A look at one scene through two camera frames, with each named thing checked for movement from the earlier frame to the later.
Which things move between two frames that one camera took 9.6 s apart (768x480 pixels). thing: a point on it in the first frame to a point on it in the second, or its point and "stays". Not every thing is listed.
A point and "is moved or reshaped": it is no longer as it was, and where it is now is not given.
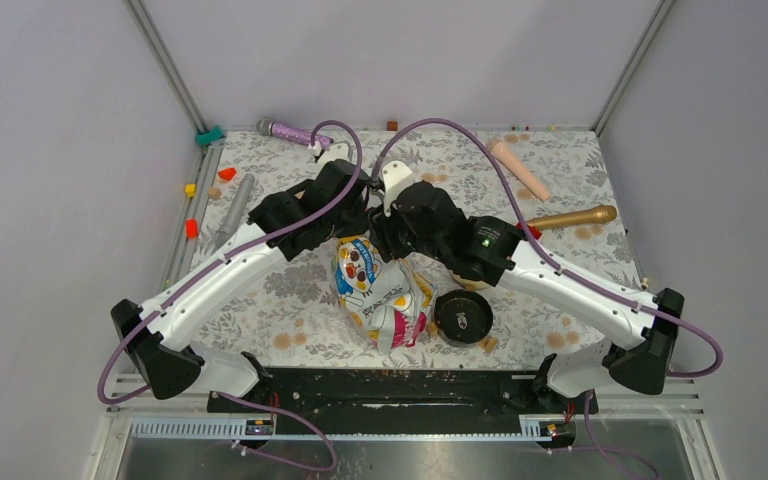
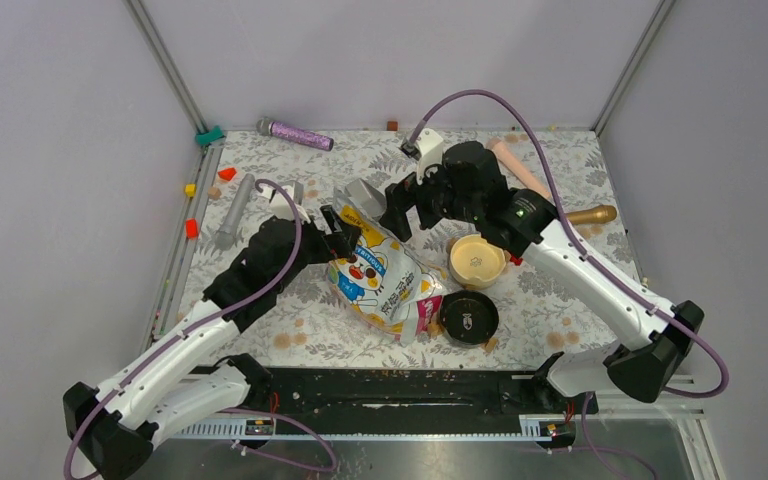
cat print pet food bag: (388, 301) is moved or reshaped
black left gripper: (360, 226) to (340, 244)
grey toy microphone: (235, 212) stays
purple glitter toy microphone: (290, 132) stays
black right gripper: (381, 230) to (395, 216)
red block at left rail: (192, 228) stays
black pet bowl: (462, 316) stays
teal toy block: (205, 138) stays
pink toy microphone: (501, 150) stays
